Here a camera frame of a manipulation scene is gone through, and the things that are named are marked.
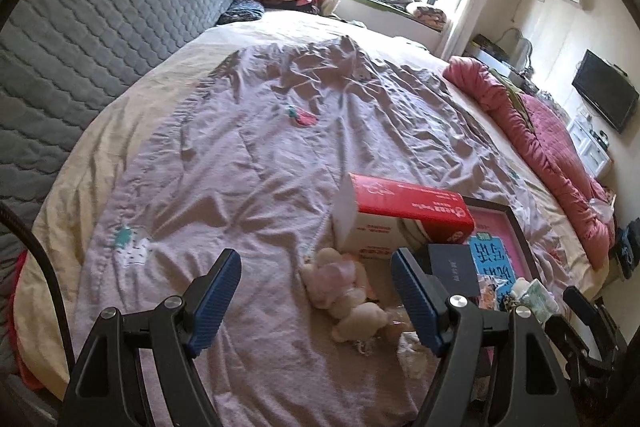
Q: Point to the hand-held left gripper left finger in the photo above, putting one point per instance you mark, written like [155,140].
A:
[215,302]

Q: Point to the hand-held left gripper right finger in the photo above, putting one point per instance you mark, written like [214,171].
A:
[417,302]

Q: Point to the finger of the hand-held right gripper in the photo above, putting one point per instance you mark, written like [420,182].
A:
[562,332]
[595,322]

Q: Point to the green and white tissue packet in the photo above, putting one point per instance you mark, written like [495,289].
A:
[537,299]

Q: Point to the white patterned baby cloth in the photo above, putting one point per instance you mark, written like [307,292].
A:
[412,354]

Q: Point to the large cream plush bear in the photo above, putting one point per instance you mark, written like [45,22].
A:
[360,319]

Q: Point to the cream plush teddy bear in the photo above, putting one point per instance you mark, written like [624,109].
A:
[330,277]

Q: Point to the pink framed board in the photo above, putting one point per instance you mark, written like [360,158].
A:
[492,222]

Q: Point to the dark blue booklet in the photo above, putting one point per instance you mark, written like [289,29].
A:
[455,269]

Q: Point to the black bag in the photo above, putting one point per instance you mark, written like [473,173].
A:
[629,249]

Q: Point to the red and white cardboard box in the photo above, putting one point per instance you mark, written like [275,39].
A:
[410,202]

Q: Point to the white drawer cabinet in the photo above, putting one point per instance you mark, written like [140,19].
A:
[590,147]

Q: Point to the red quilt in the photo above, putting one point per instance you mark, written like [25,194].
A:
[545,142]

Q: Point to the red cloth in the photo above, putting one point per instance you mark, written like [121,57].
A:
[32,347]

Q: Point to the black flat television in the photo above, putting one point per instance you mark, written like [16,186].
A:
[606,89]

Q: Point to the small table mirror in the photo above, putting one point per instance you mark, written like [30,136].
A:
[522,54]

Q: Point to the dark blue floral pillow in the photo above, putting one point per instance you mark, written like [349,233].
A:
[242,11]

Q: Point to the clothes on window sill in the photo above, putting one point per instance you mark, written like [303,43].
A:
[400,4]

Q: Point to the grey quilted headboard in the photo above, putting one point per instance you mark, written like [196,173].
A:
[100,17]

